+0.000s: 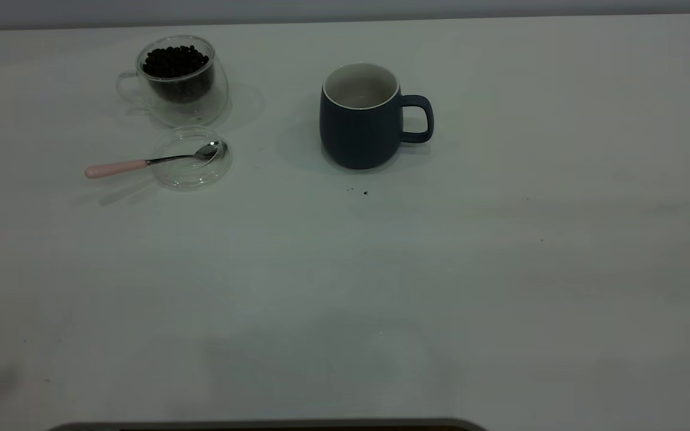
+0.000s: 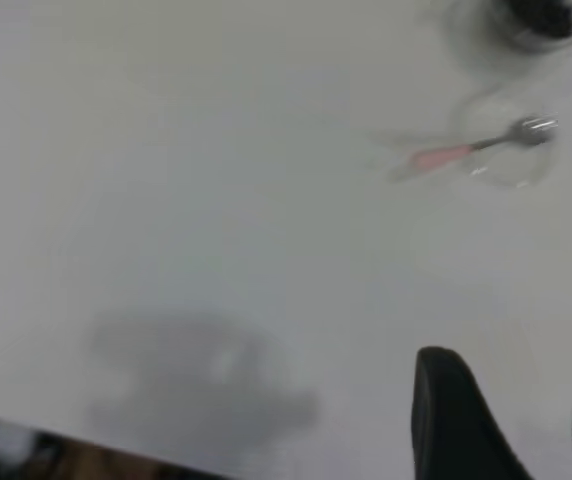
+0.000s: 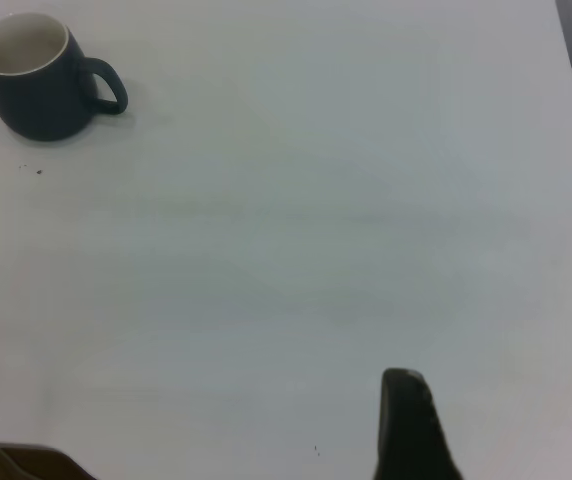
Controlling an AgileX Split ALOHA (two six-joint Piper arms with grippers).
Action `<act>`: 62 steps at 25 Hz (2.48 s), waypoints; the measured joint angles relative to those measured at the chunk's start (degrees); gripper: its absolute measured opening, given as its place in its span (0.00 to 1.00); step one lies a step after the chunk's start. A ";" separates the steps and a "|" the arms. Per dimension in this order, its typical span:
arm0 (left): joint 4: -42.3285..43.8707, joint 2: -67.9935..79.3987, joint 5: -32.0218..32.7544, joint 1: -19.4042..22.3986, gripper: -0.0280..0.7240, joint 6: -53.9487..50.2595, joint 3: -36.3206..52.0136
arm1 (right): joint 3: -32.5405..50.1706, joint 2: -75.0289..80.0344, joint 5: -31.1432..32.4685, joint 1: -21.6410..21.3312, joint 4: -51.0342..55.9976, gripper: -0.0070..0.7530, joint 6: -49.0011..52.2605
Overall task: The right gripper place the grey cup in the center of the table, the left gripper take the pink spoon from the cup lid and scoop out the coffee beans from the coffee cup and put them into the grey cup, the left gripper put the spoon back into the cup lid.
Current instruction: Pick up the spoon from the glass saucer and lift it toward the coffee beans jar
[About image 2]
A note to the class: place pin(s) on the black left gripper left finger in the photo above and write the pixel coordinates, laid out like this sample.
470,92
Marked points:
456,430

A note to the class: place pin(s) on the heap of coffee beans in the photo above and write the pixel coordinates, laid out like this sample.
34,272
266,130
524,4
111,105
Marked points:
546,17

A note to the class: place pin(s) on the clear glass saucer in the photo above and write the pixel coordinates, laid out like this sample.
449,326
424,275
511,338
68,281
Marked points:
511,170

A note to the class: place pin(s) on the clear double-wall glass cup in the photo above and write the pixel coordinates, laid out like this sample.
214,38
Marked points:
476,35

